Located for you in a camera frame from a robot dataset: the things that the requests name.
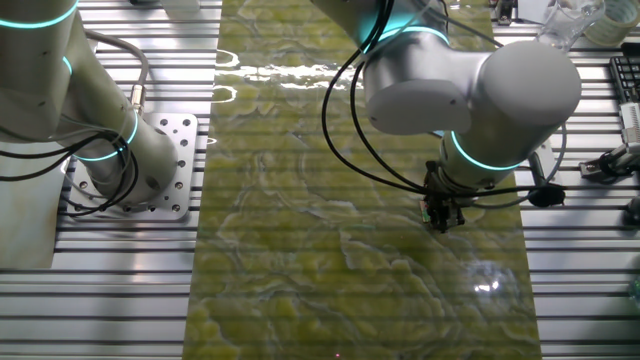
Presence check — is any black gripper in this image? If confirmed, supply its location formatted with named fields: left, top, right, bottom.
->
left=423, top=171, right=469, bottom=234

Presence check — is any green marble pattern mat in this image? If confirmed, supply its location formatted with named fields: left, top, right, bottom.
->
left=182, top=0, right=544, bottom=360

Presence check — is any black round knob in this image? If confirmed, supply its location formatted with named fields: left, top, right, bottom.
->
left=623, top=196, right=640, bottom=226

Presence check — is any black keyboard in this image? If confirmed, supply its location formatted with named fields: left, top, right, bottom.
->
left=608, top=54, right=640, bottom=104

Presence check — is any clear plastic cup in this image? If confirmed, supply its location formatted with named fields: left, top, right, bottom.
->
left=535, top=0, right=607, bottom=54

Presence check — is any translucent tape roll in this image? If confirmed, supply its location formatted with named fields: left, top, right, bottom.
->
left=583, top=0, right=640, bottom=49

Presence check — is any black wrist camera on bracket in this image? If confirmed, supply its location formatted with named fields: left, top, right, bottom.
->
left=526, top=149, right=567, bottom=209

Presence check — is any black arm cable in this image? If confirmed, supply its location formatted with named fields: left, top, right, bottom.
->
left=320, top=0, right=569, bottom=197
left=348, top=0, right=451, bottom=194

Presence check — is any grey camera box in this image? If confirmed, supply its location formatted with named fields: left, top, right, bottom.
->
left=618, top=102, right=640, bottom=146

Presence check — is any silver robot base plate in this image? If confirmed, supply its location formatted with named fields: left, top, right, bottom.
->
left=64, top=112, right=200, bottom=223

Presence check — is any black cable bundle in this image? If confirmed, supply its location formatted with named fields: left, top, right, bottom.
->
left=0, top=127, right=141, bottom=217

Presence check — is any grey hose with metal connector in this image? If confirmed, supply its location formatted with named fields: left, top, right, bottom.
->
left=84, top=28, right=151, bottom=117

